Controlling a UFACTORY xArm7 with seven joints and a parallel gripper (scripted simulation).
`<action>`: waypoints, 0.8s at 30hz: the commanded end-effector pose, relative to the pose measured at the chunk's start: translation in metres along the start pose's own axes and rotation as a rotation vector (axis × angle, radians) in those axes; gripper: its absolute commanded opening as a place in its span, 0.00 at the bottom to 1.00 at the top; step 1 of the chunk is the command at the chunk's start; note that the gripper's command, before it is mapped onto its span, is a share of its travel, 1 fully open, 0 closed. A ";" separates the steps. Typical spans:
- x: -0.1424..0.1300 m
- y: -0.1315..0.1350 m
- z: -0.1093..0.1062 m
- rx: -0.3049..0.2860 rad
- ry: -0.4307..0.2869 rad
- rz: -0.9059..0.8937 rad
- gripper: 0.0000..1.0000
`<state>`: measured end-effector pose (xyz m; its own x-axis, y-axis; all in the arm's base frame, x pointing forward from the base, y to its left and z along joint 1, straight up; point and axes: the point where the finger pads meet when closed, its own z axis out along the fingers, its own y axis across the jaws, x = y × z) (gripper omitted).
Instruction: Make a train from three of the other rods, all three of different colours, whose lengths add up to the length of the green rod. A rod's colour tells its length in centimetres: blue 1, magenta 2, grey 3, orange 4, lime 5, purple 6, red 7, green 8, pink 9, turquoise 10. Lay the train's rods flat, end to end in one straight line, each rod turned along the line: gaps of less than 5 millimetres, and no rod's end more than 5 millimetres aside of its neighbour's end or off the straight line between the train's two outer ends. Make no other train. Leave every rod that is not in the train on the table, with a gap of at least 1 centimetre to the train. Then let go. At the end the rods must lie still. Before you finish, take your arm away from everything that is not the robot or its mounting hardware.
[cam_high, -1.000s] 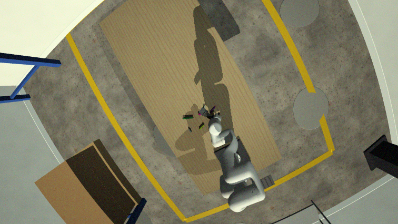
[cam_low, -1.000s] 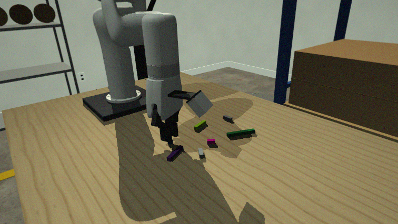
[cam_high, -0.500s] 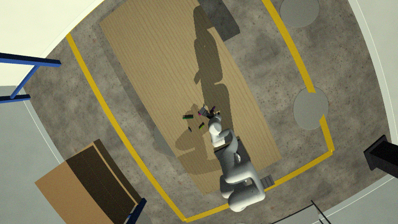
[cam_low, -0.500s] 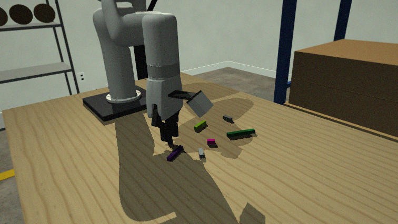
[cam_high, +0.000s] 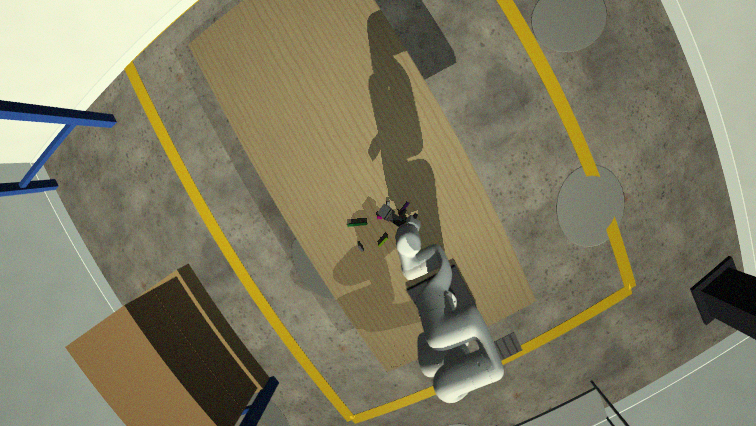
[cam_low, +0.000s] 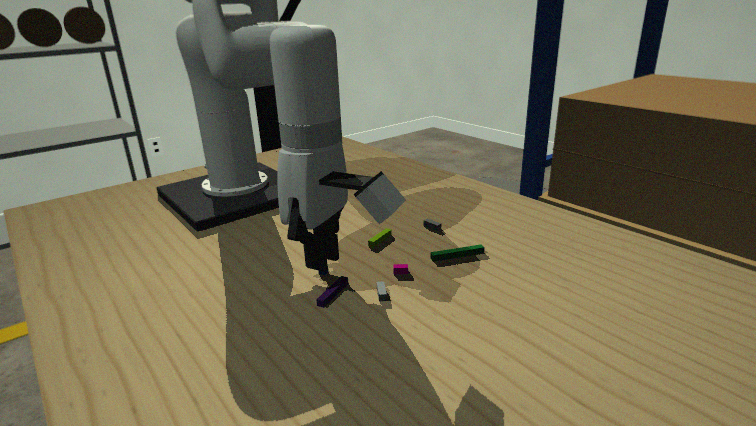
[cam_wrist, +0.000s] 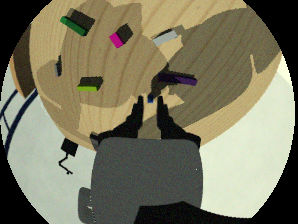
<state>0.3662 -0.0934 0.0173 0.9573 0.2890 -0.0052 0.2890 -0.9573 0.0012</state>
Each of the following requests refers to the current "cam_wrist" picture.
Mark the purple rod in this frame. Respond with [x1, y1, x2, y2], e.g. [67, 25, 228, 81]
[158, 73, 198, 86]

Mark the small magenta block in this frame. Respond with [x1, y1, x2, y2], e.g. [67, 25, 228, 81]
[109, 33, 125, 48]

